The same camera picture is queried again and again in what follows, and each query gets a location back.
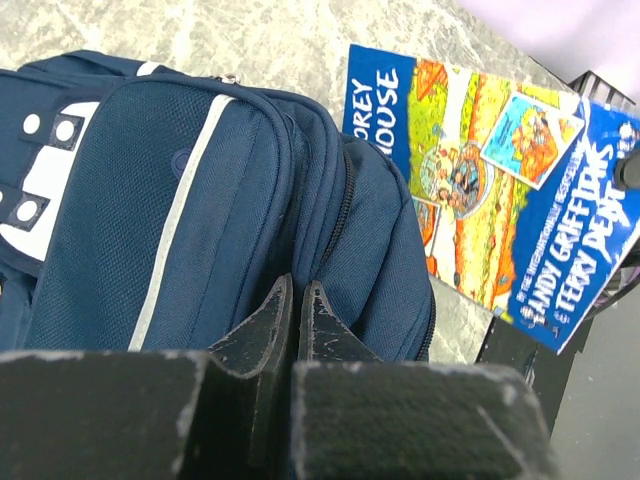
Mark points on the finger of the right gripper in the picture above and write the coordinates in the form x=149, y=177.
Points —
x=627, y=172

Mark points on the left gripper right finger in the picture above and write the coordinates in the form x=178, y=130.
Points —
x=355, y=416

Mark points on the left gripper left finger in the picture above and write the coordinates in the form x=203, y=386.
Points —
x=220, y=413

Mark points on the blue paperback book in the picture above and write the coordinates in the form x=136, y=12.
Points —
x=514, y=184

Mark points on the navy blue student backpack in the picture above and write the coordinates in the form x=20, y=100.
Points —
x=143, y=208

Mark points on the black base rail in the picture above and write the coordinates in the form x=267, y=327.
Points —
x=544, y=372

